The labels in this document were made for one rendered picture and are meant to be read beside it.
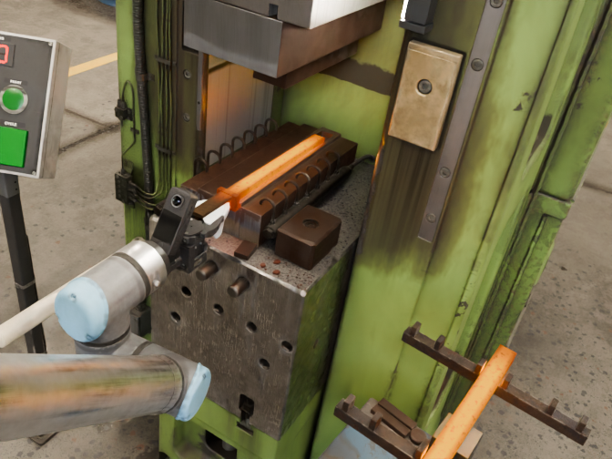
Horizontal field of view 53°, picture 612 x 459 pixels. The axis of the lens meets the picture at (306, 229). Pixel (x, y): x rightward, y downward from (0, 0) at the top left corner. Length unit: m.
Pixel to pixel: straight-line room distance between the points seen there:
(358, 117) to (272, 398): 0.71
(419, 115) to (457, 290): 0.37
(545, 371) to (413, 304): 1.34
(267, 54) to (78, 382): 0.60
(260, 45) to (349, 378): 0.82
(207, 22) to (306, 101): 0.57
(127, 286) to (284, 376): 0.45
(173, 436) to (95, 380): 1.02
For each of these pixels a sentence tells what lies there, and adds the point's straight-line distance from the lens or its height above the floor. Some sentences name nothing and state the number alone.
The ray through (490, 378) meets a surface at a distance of 1.02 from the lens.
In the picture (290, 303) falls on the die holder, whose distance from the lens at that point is 1.17.
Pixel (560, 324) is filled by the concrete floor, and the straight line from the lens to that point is 2.82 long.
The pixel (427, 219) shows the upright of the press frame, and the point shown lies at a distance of 1.18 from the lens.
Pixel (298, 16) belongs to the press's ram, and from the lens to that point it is 1.01.
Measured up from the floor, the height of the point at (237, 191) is 1.01.
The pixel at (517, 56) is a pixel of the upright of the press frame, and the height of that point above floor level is 1.37.
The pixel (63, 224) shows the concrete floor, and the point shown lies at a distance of 2.89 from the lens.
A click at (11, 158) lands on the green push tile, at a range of 1.37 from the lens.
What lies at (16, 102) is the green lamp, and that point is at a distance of 1.38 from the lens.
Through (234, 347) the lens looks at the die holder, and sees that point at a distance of 1.34.
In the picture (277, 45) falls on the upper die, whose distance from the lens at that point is 1.04.
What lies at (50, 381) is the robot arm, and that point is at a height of 1.14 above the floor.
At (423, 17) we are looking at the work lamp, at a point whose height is 1.40.
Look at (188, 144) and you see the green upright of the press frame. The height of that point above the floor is 0.98.
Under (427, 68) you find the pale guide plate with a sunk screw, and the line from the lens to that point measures 1.06.
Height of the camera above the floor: 1.65
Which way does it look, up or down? 35 degrees down
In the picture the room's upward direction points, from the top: 9 degrees clockwise
